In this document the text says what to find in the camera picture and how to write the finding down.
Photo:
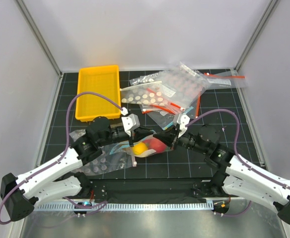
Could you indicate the red dotted clear bag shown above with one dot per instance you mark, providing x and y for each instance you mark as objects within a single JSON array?
[{"x": 181, "y": 85}]

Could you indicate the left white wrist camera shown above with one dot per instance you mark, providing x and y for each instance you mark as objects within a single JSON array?
[{"x": 130, "y": 121}]

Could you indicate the left aluminium frame post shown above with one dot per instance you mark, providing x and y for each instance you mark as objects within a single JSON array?
[{"x": 37, "y": 34}]

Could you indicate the aluminium frame post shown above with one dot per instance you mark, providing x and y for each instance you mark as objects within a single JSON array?
[
  {"x": 37, "y": 34},
  {"x": 264, "y": 19}
]

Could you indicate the orange zipper clear bag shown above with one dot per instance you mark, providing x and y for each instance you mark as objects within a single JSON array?
[{"x": 163, "y": 116}]

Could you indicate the slotted cable duct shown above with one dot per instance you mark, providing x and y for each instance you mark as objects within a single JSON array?
[{"x": 67, "y": 206}]

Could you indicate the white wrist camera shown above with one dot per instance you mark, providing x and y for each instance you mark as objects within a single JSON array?
[
  {"x": 182, "y": 121},
  {"x": 130, "y": 121}
]

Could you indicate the orange zipper bag far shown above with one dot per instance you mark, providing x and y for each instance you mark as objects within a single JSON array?
[{"x": 225, "y": 81}]

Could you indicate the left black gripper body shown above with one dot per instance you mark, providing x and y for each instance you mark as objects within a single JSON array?
[{"x": 115, "y": 136}]

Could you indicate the right aluminium frame post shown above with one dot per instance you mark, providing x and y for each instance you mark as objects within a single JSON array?
[{"x": 264, "y": 19}]

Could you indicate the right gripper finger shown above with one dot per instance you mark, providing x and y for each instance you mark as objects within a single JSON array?
[
  {"x": 168, "y": 139},
  {"x": 172, "y": 133}
]

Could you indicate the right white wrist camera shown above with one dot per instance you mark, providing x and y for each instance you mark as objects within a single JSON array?
[{"x": 182, "y": 121}]

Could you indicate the white polka dot bag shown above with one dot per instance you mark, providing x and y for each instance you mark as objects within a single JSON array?
[{"x": 152, "y": 93}]

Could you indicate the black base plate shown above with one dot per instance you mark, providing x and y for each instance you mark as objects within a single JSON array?
[{"x": 152, "y": 190}]

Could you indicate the blue zipper clear bag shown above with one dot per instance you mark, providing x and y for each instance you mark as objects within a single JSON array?
[{"x": 122, "y": 147}]

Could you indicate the yellow lemon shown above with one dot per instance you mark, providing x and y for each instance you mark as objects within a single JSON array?
[{"x": 139, "y": 148}]

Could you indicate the pink zipper polka dot bag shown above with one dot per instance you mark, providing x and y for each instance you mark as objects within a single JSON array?
[{"x": 114, "y": 157}]

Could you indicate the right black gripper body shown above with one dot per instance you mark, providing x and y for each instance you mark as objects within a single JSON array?
[{"x": 188, "y": 141}]

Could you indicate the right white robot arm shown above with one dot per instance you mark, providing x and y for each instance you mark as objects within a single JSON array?
[{"x": 234, "y": 174}]

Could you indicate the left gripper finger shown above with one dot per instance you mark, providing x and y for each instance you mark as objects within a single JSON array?
[
  {"x": 142, "y": 132},
  {"x": 133, "y": 142}
]

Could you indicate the red apple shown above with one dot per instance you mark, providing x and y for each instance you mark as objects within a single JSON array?
[{"x": 155, "y": 144}]

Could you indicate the black grid mat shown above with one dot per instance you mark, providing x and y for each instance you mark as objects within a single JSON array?
[{"x": 180, "y": 163}]

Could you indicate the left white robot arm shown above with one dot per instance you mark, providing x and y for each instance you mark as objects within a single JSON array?
[{"x": 19, "y": 194}]

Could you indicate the yellow plastic bin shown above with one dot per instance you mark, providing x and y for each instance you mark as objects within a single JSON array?
[{"x": 103, "y": 80}]

